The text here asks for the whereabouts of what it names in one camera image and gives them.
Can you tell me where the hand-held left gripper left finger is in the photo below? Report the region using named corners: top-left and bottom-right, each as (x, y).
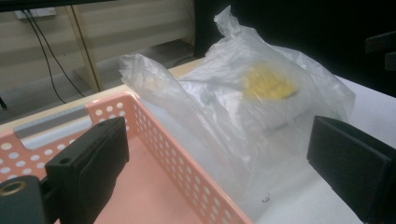
top-left (45, 116), bottom-right (131, 224)

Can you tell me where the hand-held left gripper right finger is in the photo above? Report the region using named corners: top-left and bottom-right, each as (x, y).
top-left (306, 115), bottom-right (396, 224)

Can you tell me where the pink perforated plastic basket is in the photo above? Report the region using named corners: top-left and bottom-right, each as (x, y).
top-left (0, 91), bottom-right (255, 224)

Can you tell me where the clear plastic bag yellow smiley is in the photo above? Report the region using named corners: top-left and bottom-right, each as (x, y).
top-left (118, 5), bottom-right (357, 219)

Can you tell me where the dark equipment on stand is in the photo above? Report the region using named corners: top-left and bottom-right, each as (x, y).
top-left (364, 30), bottom-right (396, 73)

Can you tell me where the white power strip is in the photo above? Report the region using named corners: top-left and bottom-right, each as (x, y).
top-left (13, 7), bottom-right (57, 21)

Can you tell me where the black board edge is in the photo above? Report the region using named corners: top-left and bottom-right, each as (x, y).
top-left (0, 0), bottom-right (117, 13)

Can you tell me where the black cable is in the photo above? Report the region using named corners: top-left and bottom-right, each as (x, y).
top-left (21, 9), bottom-right (67, 105)
top-left (28, 9), bottom-right (86, 98)

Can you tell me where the light wooden post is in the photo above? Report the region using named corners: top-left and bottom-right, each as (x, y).
top-left (64, 5), bottom-right (105, 93)

